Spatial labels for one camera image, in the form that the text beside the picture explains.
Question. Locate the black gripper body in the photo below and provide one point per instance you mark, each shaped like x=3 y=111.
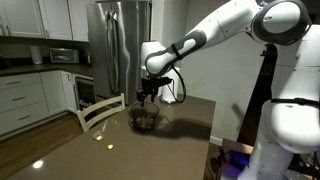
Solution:
x=154 y=84

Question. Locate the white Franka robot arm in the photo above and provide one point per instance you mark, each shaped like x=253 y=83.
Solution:
x=290 y=110

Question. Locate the yellow candy with clear wrapper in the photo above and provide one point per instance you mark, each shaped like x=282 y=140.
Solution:
x=99 y=137

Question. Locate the pile of wrapped candies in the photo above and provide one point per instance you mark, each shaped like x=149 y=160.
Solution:
x=144 y=122

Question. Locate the white wooden chair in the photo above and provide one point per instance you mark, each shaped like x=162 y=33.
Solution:
x=100 y=111

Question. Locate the stainless steel refrigerator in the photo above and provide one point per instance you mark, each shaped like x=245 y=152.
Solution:
x=116 y=50

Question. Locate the white single door cabinet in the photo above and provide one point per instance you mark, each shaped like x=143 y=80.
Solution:
x=55 y=91

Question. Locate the silver toaster oven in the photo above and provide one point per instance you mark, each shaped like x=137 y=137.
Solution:
x=64 y=56

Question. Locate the small kitchen paper towel roll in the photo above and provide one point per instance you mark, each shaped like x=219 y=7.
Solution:
x=36 y=55

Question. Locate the white three drawer cabinet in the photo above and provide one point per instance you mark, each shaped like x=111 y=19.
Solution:
x=20 y=100

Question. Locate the white upper cabinets by refrigerator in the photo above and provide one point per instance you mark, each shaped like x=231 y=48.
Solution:
x=40 y=18

